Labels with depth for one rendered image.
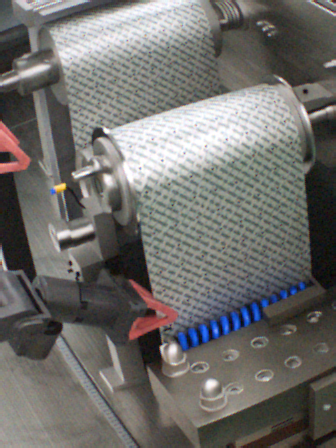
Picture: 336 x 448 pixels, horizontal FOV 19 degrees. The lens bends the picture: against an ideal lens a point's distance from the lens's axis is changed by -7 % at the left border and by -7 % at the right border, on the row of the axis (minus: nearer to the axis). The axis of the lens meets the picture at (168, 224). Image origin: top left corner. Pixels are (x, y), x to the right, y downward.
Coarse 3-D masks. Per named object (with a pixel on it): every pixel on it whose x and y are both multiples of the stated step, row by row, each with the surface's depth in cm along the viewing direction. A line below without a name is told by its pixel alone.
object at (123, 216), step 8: (288, 96) 136; (288, 104) 136; (296, 112) 136; (296, 120) 135; (304, 136) 136; (96, 144) 134; (104, 144) 131; (304, 144) 137; (96, 152) 135; (104, 152) 131; (112, 152) 129; (304, 152) 138; (112, 160) 129; (112, 168) 130; (120, 168) 129; (120, 176) 129; (120, 184) 129; (128, 200) 130; (128, 208) 130; (120, 216) 135; (128, 216) 131
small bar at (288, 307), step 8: (312, 288) 143; (320, 288) 142; (296, 296) 142; (304, 296) 141; (312, 296) 141; (320, 296) 142; (272, 304) 141; (280, 304) 141; (288, 304) 141; (296, 304) 140; (304, 304) 141; (312, 304) 142; (264, 312) 140; (272, 312) 140; (280, 312) 140; (288, 312) 140; (296, 312) 141; (264, 320) 141; (272, 320) 140; (280, 320) 140
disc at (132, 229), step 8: (96, 128) 133; (104, 128) 131; (96, 136) 135; (104, 136) 131; (112, 136) 129; (112, 144) 129; (120, 152) 128; (120, 160) 128; (128, 168) 127; (128, 176) 127; (128, 184) 128; (128, 192) 129; (136, 192) 128; (136, 200) 128; (136, 208) 129; (136, 216) 130; (120, 224) 138; (128, 224) 134; (136, 224) 131; (128, 232) 136; (136, 232) 132
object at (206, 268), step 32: (288, 192) 139; (192, 224) 134; (224, 224) 137; (256, 224) 139; (288, 224) 141; (160, 256) 135; (192, 256) 137; (224, 256) 139; (256, 256) 141; (288, 256) 144; (160, 288) 137; (192, 288) 139; (224, 288) 141; (256, 288) 144; (288, 288) 146; (192, 320) 142
